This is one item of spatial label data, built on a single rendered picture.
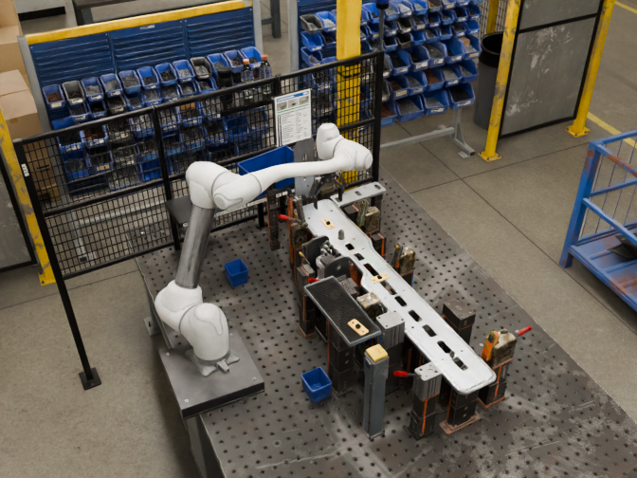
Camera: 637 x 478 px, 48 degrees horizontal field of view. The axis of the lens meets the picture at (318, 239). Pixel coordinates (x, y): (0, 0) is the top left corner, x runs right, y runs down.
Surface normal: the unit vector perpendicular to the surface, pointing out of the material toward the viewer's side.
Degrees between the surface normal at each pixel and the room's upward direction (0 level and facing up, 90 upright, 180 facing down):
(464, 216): 0
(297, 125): 90
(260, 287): 0
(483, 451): 0
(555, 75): 91
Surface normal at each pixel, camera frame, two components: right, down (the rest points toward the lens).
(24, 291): -0.01, -0.79
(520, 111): 0.45, 0.55
